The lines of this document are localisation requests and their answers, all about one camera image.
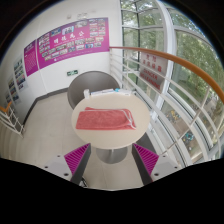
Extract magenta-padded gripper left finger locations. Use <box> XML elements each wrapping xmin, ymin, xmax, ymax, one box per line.
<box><xmin>42</xmin><ymin>143</ymin><xmax>92</xmax><ymax>186</ymax></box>

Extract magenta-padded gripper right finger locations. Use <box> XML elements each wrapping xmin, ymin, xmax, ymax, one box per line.
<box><xmin>131</xmin><ymin>143</ymin><xmax>181</xmax><ymax>186</ymax></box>

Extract pink towel with white trim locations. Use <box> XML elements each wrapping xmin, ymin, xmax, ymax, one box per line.
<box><xmin>75</xmin><ymin>106</ymin><xmax>137</xmax><ymax>131</ymax></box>

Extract flat white box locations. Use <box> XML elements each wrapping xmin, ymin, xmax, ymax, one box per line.
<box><xmin>103</xmin><ymin>88</ymin><xmax>116</xmax><ymax>97</ymax></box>
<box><xmin>90</xmin><ymin>89</ymin><xmax>105</xmax><ymax>98</ymax></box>

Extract white box with teal end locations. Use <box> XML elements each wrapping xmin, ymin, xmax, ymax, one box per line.
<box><xmin>114</xmin><ymin>88</ymin><xmax>133</xmax><ymax>97</ymax></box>

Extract grey round-backed chair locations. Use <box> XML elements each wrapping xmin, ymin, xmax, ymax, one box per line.
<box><xmin>66</xmin><ymin>70</ymin><xmax>121</xmax><ymax>110</ymax></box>

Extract white stair railing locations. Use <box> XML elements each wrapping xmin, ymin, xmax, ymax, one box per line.
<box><xmin>0</xmin><ymin>101</ymin><xmax>26</xmax><ymax>138</ymax></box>

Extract green exit sign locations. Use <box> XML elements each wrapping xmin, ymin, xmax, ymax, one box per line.
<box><xmin>66</xmin><ymin>69</ymin><xmax>79</xmax><ymax>77</ymax></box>

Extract red-lettered warning sign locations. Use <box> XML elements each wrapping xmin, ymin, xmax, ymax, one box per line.
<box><xmin>138</xmin><ymin>52</ymin><xmax>168</xmax><ymax>93</ymax></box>

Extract white photo poster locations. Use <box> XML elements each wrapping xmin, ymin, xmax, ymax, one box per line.
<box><xmin>13</xmin><ymin>57</ymin><xmax>28</xmax><ymax>92</ymax></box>
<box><xmin>6</xmin><ymin>77</ymin><xmax>21</xmax><ymax>104</ymax></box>

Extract narrow magenta text poster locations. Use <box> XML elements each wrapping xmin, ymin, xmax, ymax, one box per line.
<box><xmin>23</xmin><ymin>39</ymin><xmax>40</xmax><ymax>78</ymax></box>

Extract large magenta photo poster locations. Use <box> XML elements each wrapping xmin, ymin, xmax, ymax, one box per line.
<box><xmin>35</xmin><ymin>17</ymin><xmax>111</xmax><ymax>70</ymax></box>

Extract grey table pedestal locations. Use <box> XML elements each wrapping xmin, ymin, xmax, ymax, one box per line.
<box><xmin>95</xmin><ymin>145</ymin><xmax>129</xmax><ymax>165</ymax></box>

